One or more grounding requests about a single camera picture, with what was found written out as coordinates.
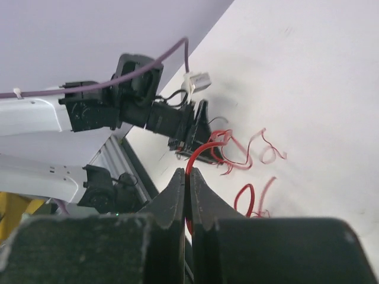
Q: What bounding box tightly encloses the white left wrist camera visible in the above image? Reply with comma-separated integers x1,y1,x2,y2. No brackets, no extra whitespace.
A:
182,72,211,94

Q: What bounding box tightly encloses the aluminium rail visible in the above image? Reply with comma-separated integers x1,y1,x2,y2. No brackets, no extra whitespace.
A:
89,135,159,203

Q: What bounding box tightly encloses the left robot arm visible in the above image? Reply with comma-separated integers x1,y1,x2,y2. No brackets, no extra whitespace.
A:
1,54,211,214

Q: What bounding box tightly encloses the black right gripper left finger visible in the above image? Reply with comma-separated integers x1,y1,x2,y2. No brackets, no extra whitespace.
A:
1,169,185,283

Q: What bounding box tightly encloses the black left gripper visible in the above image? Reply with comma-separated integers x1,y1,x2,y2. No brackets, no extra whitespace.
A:
150,99,224,164

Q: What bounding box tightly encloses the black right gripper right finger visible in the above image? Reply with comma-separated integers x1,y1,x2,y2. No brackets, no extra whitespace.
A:
189,169,377,283

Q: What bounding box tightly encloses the red cable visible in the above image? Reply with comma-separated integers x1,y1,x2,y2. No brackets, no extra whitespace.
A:
185,127,288,236

